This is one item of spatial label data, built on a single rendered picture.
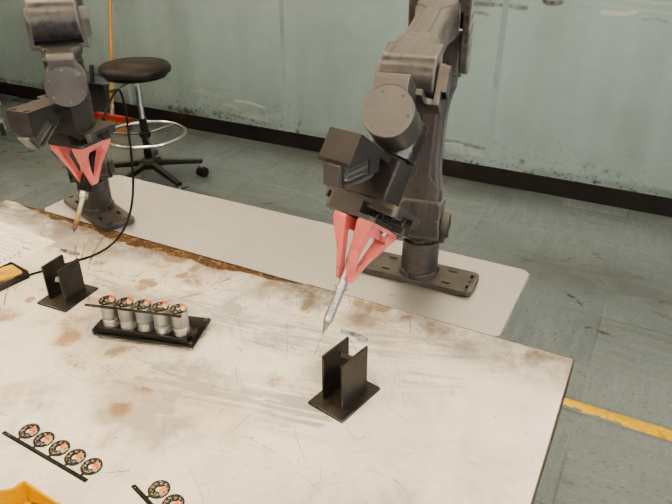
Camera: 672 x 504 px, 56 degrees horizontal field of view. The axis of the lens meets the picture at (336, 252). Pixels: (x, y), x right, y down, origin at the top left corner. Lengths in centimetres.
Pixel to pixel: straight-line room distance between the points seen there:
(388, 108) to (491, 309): 48
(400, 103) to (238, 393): 44
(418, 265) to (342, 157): 45
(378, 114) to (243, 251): 59
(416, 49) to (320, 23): 284
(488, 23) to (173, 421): 272
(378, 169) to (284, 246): 53
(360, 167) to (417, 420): 34
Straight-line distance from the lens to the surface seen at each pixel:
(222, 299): 107
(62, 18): 104
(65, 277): 111
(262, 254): 119
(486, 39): 330
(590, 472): 190
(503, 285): 113
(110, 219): 137
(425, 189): 102
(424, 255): 107
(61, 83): 99
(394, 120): 67
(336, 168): 67
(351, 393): 84
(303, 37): 369
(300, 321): 100
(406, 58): 77
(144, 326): 98
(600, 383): 219
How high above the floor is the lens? 133
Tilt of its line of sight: 29 degrees down
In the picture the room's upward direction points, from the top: straight up
